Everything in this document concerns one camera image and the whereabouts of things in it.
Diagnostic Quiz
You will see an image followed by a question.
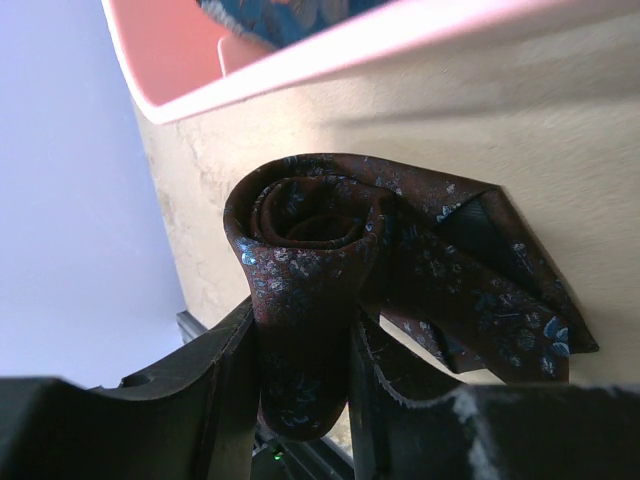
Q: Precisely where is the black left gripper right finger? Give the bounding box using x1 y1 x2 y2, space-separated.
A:
349 315 639 479

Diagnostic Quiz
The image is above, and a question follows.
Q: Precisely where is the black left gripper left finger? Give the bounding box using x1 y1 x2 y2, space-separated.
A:
1 300 258 479

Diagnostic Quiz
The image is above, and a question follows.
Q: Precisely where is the maroon blue-flowered tie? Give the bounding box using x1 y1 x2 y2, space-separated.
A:
223 153 598 441

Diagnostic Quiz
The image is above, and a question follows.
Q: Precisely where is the pink divided organizer box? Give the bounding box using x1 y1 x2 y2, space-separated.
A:
102 1 639 124

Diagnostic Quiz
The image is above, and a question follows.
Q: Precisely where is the navy orange floral rolled tie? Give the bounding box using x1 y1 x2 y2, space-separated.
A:
197 0 387 49

